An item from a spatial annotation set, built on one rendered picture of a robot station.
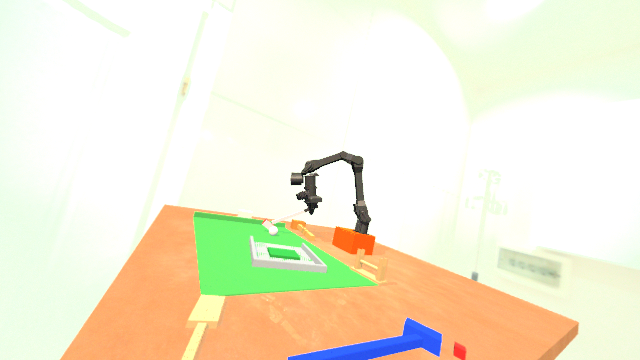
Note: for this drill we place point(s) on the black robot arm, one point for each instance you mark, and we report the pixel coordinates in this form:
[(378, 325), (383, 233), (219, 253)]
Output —
[(356, 162)]

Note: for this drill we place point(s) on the green putting mat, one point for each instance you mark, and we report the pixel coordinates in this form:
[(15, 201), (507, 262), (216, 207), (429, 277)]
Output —
[(225, 267)]

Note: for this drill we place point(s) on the white cube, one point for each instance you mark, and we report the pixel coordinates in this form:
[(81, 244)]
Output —
[(245, 213)]

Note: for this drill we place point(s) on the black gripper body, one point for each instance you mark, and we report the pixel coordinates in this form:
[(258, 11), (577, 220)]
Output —
[(313, 197)]

